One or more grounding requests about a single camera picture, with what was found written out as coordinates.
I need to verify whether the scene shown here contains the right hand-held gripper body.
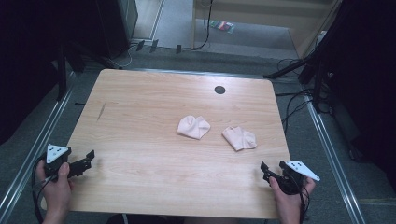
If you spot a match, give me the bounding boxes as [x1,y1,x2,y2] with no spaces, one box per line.
[274,160,321,196]

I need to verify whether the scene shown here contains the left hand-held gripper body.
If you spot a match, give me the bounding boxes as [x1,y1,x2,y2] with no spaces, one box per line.
[43,143,72,179]

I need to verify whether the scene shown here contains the pink sock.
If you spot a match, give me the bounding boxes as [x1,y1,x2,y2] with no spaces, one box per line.
[177,115,211,140]
[221,125,258,152]

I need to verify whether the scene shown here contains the person's right hand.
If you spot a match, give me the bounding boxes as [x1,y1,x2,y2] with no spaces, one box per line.
[269,176,316,217]

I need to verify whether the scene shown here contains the person's left hand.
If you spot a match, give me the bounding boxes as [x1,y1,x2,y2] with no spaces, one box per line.
[35,161,75,217]

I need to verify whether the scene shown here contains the black metal stand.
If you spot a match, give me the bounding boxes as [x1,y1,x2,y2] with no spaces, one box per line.
[55,43,86,102]
[262,46,332,114]

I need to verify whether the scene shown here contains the dark cabinet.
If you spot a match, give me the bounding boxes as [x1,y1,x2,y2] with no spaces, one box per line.
[94,0,139,60]

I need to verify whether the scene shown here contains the colourful packet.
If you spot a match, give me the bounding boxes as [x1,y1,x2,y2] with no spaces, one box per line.
[209,20,235,35]

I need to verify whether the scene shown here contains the metal floor rail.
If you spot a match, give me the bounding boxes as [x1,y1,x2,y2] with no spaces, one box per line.
[303,92,367,224]
[0,72,78,218]

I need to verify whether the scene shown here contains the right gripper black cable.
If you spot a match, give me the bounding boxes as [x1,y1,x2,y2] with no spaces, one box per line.
[292,174,311,224]

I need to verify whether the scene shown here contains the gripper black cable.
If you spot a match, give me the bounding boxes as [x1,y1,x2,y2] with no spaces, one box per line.
[30,154,59,224]
[292,174,311,224]

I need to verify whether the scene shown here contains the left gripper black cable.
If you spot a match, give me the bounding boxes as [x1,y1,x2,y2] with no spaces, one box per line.
[30,154,59,224]

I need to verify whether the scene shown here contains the black floor cables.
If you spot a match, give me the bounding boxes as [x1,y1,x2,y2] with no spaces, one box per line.
[275,57,316,134]

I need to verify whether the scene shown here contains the white floor cable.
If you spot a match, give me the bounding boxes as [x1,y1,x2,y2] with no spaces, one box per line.
[109,43,138,70]

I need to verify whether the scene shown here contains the thin black hanging cable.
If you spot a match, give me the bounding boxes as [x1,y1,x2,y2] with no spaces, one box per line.
[190,0,215,51]

